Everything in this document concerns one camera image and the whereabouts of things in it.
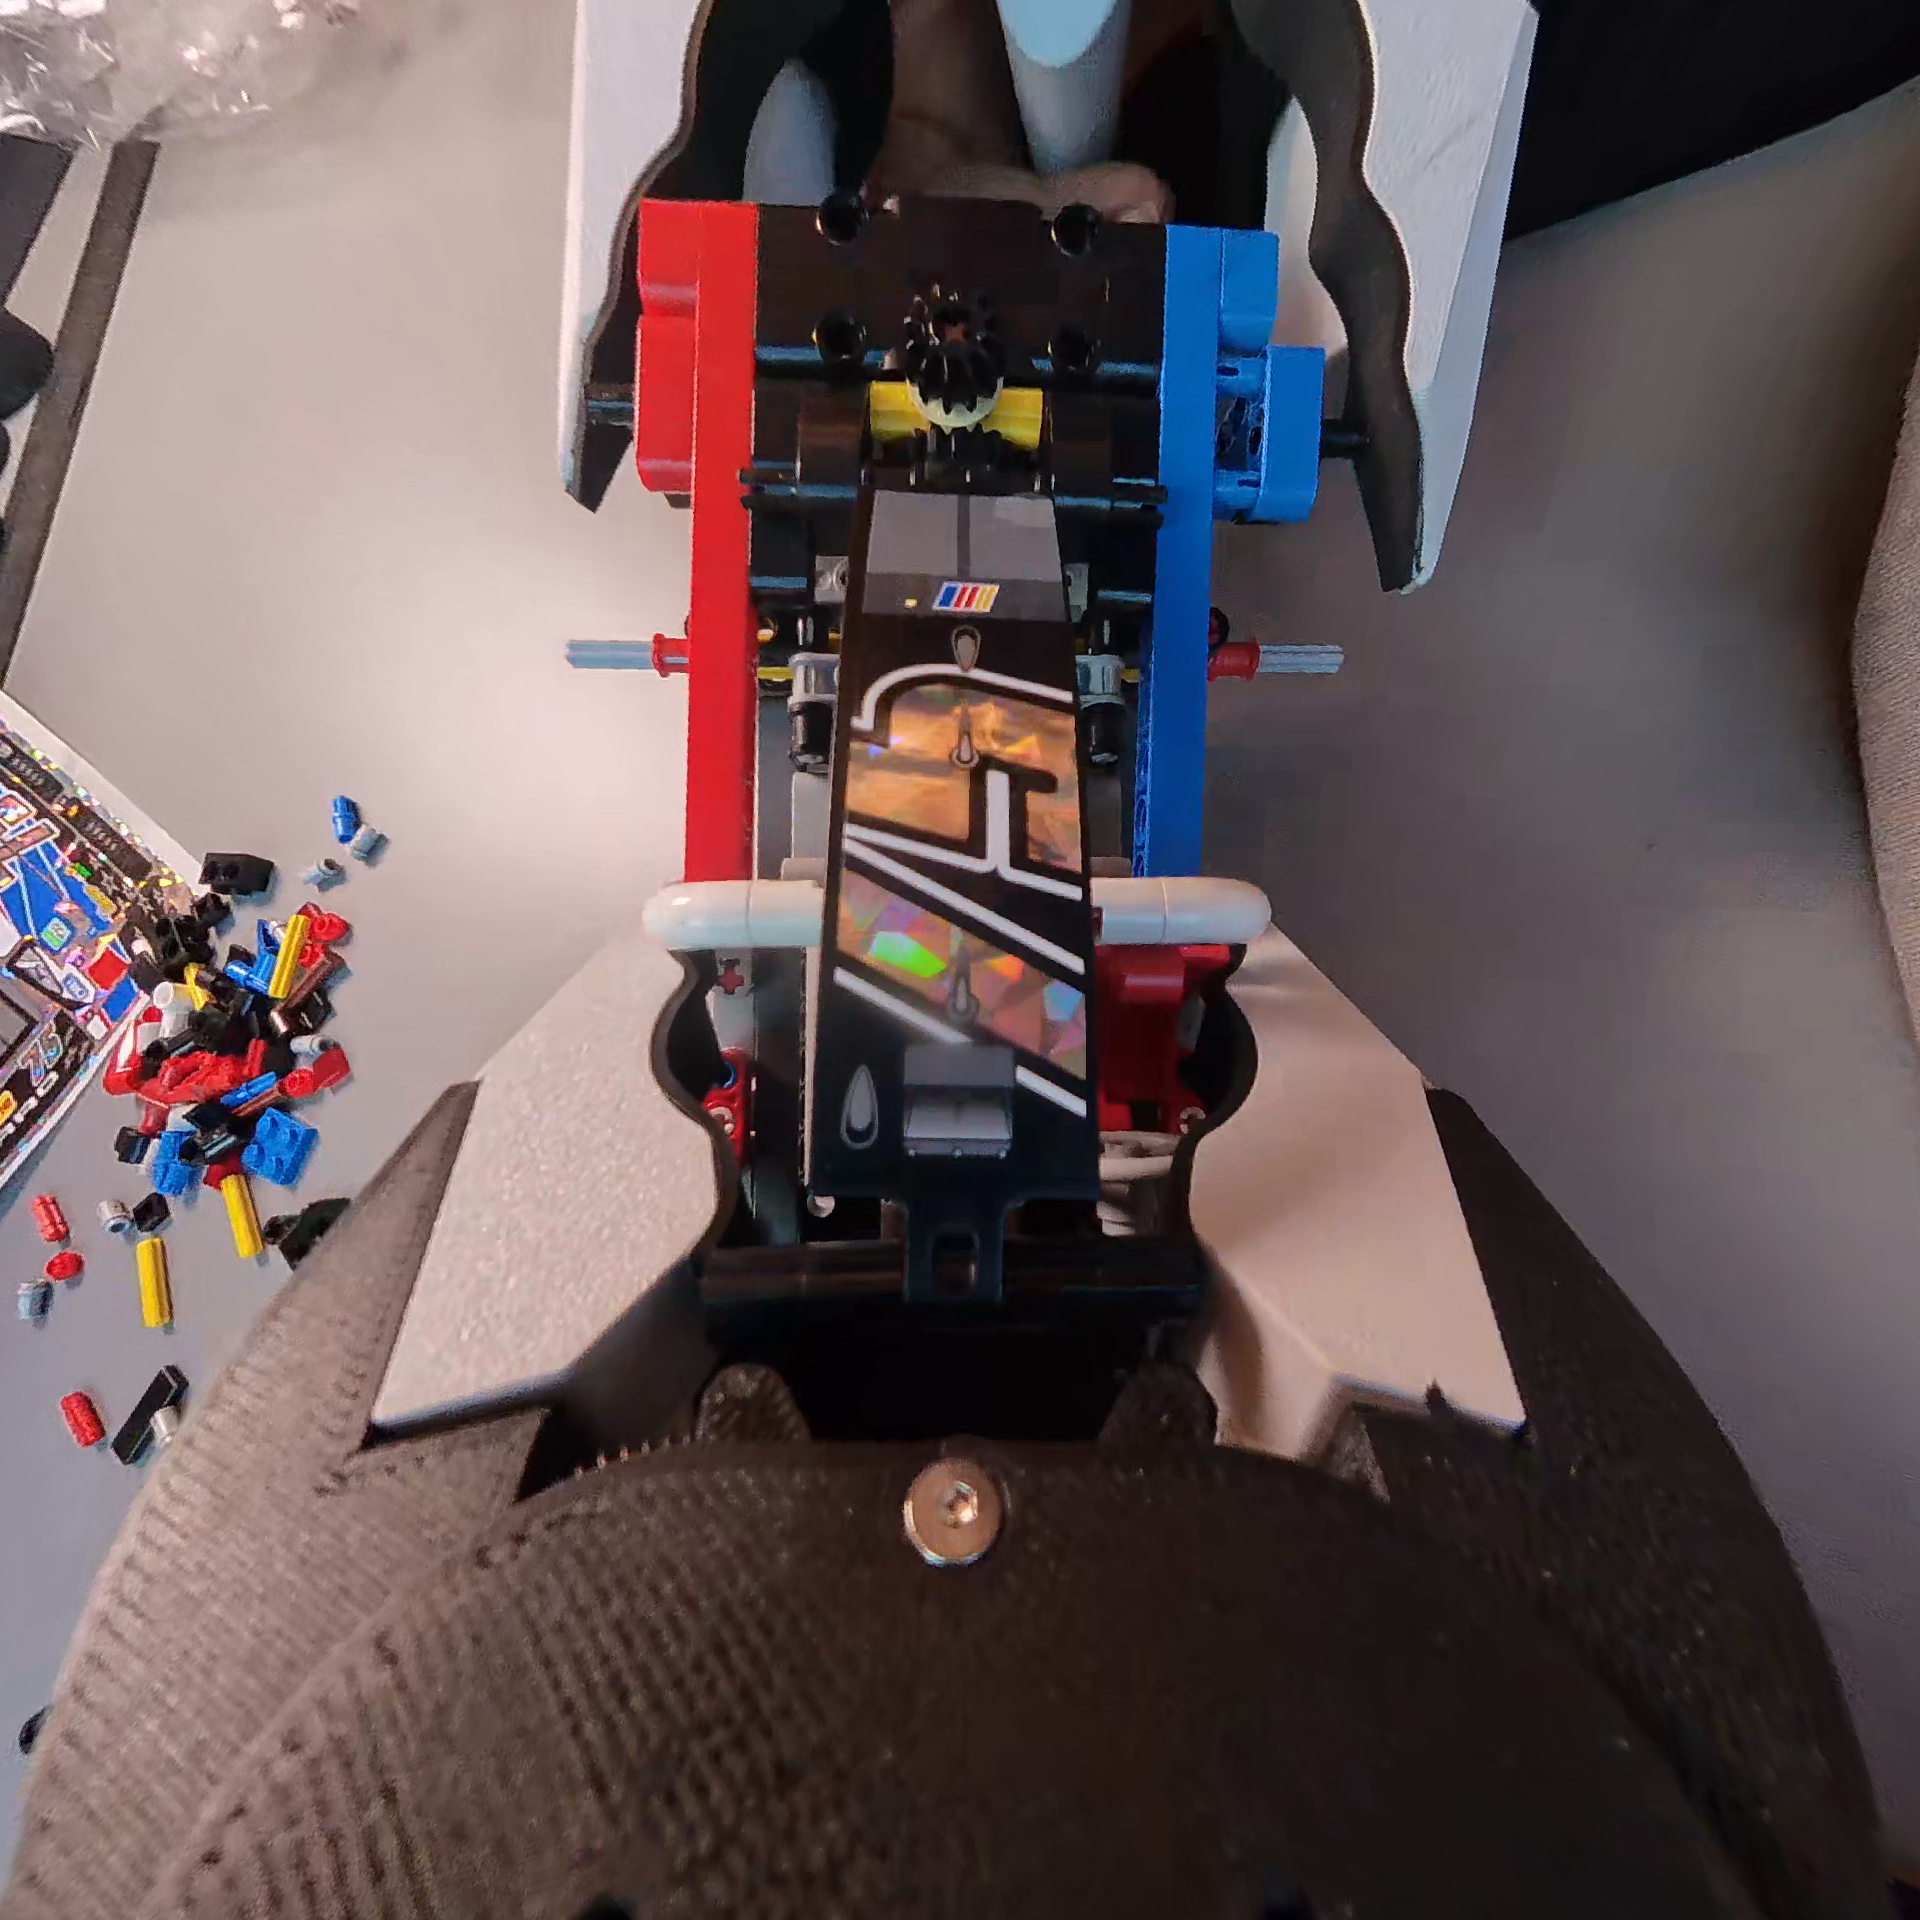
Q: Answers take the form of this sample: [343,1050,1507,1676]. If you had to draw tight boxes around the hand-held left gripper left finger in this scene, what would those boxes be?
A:
[368,936,752,1434]

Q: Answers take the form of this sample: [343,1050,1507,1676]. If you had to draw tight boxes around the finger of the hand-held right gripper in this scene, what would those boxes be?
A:
[559,0,781,515]
[1229,0,1544,596]

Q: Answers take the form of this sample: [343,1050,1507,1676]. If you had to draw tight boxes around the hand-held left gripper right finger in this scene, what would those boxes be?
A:
[1183,931,1530,1445]

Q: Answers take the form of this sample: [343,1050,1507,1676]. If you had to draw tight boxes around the lego car model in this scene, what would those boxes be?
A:
[567,192,1370,1309]

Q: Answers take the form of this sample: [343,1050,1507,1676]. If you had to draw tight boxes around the pile of mixed lego pieces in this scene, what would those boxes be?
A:
[17,791,395,1469]

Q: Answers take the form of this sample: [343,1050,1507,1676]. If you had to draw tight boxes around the person's right hand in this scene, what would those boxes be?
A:
[873,0,1194,230]

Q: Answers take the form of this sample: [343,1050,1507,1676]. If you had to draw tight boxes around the clear plastic bag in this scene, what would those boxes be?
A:
[0,0,367,146]

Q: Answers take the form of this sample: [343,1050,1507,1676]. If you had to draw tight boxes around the holographic sticker sheet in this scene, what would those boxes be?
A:
[0,687,209,1190]

